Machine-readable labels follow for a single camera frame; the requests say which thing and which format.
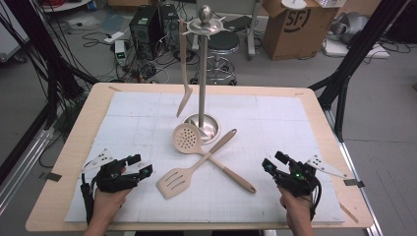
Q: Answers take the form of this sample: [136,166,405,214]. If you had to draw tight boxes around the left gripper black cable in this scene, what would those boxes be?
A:
[80,172,96,226]

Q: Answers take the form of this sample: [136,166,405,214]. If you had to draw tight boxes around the white round plate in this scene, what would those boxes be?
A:
[280,0,309,11]

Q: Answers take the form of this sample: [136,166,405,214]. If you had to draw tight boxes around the person's left hand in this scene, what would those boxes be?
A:
[92,166,133,228]

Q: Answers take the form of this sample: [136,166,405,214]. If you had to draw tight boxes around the brown cardboard box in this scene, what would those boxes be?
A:
[261,0,339,62]

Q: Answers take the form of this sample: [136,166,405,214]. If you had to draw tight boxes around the white metal stand post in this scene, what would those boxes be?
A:
[246,0,264,62]

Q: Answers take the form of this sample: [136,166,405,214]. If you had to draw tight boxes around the white power strip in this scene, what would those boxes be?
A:
[103,30,126,45]

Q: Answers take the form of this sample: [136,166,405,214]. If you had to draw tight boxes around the large black computer tower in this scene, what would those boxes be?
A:
[128,5,165,61]

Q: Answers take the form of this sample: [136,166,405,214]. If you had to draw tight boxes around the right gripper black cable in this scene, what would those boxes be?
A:
[309,181,324,221]

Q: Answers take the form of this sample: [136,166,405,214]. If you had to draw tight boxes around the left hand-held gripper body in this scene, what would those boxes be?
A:
[81,147,143,194]

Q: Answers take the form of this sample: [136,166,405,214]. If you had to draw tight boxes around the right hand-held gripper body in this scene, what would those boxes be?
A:
[270,154,349,199]

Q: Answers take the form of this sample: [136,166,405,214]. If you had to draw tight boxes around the aluminium rail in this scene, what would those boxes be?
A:
[324,109,386,236]
[0,126,56,215]

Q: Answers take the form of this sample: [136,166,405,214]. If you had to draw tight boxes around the beige solid turner spatula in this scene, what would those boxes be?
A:
[176,18,194,118]

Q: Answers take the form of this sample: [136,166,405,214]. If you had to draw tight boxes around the black tape strip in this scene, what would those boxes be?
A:
[342,178,366,189]
[37,171,63,183]

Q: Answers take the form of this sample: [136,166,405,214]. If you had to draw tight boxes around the small white power supply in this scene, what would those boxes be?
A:
[113,39,129,67]

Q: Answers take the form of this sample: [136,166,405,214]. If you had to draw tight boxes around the white foam board mat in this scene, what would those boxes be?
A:
[64,90,347,224]

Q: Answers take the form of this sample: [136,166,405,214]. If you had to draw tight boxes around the slim black computer tower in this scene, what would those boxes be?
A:
[158,3,182,51]

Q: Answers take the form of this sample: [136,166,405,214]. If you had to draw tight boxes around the beige perforated skimmer spoon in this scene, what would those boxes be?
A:
[172,123,258,195]

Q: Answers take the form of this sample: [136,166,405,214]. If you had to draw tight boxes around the beige slotted spatula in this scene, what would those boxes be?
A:
[155,128,238,200]

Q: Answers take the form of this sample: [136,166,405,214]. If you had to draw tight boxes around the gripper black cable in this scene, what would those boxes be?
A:
[309,181,324,221]
[80,172,96,226]

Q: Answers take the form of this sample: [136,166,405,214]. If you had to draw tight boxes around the grey bag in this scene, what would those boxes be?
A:
[328,11,371,46]

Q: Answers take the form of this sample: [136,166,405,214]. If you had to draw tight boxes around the person's right hand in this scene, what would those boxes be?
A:
[278,186,315,228]

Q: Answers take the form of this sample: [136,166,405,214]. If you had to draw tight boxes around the black metal frame stand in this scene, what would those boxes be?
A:
[0,0,99,132]
[308,0,411,144]

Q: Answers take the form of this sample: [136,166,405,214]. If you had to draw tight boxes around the black round stool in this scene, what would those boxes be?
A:
[190,30,241,87]

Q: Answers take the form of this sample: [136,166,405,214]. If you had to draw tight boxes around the steel utensil rack stand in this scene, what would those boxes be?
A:
[181,4,231,146]

